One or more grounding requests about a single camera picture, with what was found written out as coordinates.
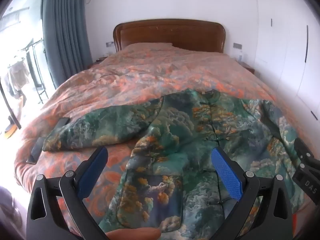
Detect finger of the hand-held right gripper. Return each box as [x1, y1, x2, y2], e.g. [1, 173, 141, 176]
[294, 137, 320, 167]

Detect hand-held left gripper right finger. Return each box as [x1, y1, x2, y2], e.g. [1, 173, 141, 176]
[211, 147, 293, 240]

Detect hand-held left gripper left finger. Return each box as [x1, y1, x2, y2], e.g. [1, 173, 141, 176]
[26, 146, 109, 240]

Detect green landscape print jacket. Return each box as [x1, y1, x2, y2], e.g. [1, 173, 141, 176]
[42, 89, 304, 238]

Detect black clothes drying rack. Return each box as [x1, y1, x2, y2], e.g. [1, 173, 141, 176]
[22, 37, 49, 105]

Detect hanging pale clothes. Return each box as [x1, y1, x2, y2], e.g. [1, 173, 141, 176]
[7, 59, 31, 97]

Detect person's left hand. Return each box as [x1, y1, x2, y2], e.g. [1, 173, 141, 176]
[105, 227, 162, 240]

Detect black phone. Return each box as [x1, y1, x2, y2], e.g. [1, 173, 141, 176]
[26, 137, 45, 165]

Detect orange round object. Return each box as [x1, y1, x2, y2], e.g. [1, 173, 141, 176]
[2, 120, 22, 139]

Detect wooden nightstand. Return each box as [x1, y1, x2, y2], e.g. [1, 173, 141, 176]
[87, 56, 108, 68]
[237, 60, 255, 75]

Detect orange floral quilt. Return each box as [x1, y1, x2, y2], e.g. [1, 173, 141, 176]
[14, 42, 304, 230]

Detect floral pillow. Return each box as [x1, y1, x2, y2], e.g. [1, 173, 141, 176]
[125, 42, 173, 52]

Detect blue-grey curtain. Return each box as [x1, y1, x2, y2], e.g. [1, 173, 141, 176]
[43, 0, 93, 89]

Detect large window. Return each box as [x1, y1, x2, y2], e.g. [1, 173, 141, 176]
[0, 0, 52, 140]

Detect wooden bed headboard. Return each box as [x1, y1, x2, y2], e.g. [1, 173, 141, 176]
[113, 19, 226, 53]

